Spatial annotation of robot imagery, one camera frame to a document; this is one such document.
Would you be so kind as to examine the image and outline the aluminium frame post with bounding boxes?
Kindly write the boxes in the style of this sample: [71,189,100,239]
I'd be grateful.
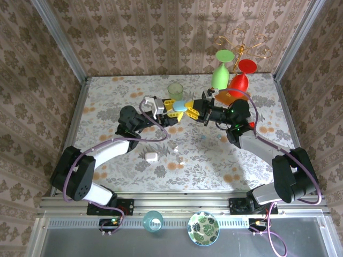
[272,0,327,79]
[29,0,90,81]

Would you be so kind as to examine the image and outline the green wine glass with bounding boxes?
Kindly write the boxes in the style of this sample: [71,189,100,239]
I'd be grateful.
[211,50,234,90]

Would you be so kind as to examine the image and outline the leaf pattern bowl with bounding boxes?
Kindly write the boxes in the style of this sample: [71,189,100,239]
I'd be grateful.
[187,210,220,246]

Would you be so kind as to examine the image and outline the green translucent cup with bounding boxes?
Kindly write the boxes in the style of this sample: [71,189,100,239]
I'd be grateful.
[167,82,184,102]

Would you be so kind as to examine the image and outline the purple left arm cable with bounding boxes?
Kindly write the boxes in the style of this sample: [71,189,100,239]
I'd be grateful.
[63,100,170,236]

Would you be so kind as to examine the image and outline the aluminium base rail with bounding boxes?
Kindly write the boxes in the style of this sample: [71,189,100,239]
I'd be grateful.
[37,190,329,215]

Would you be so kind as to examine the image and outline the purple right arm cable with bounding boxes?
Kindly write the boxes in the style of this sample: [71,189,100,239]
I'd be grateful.
[213,88,322,257]

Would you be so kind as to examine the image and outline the orange rack base board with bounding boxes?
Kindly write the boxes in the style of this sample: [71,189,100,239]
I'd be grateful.
[214,89,252,107]

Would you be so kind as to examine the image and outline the aluminium table side rail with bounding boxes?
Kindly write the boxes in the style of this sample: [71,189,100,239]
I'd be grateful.
[51,77,91,196]
[272,76,302,149]

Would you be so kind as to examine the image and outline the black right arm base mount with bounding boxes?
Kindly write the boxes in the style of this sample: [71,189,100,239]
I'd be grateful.
[228,196,279,215]

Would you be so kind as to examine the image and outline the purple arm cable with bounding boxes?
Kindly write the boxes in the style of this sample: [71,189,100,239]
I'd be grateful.
[213,88,322,257]
[63,100,170,236]

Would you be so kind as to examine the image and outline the slotted grey cable duct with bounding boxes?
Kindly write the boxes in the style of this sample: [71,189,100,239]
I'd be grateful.
[48,218,251,229]

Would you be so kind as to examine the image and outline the red wine glass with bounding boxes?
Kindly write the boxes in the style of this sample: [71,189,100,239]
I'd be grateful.
[227,59,257,97]

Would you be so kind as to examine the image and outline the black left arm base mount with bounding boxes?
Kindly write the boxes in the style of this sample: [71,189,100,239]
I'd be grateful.
[86,198,135,216]

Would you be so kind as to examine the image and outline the gold wire glass rack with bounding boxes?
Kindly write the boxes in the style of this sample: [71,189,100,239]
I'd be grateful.
[213,28,273,78]

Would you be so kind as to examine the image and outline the teal plastic cup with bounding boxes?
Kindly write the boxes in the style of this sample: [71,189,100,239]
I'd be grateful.
[141,210,164,233]

